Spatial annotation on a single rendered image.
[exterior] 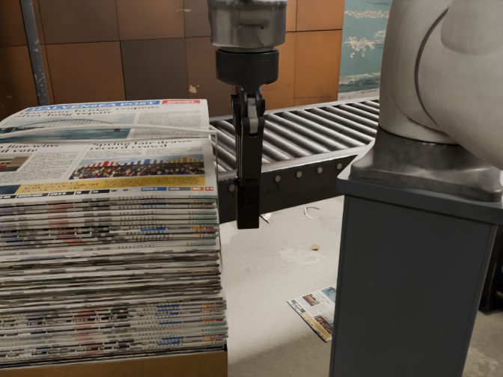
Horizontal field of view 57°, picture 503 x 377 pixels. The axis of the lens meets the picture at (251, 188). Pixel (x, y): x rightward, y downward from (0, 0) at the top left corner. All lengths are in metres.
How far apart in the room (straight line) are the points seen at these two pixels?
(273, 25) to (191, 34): 3.87
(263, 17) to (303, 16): 4.40
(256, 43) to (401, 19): 0.17
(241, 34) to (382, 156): 0.25
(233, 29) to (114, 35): 3.70
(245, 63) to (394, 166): 0.23
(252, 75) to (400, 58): 0.17
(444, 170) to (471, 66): 0.22
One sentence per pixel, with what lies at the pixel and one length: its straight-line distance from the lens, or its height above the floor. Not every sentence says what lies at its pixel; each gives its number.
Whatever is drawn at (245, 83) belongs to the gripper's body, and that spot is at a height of 1.13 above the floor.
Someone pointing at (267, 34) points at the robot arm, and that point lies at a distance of 0.53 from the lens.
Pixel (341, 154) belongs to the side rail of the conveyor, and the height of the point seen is 0.80.
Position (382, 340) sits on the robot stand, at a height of 0.76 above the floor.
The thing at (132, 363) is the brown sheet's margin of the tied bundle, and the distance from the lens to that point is 0.53.
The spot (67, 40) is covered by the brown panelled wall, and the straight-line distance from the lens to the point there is 4.16.
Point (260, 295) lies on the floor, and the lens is 2.07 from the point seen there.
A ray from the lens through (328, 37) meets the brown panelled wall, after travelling 5.12.
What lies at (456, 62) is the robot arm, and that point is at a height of 1.17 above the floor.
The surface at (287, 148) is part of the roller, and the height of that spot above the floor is 0.80.
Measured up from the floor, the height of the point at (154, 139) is 1.06.
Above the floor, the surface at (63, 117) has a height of 1.06.
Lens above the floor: 1.23
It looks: 24 degrees down
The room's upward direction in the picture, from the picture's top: straight up
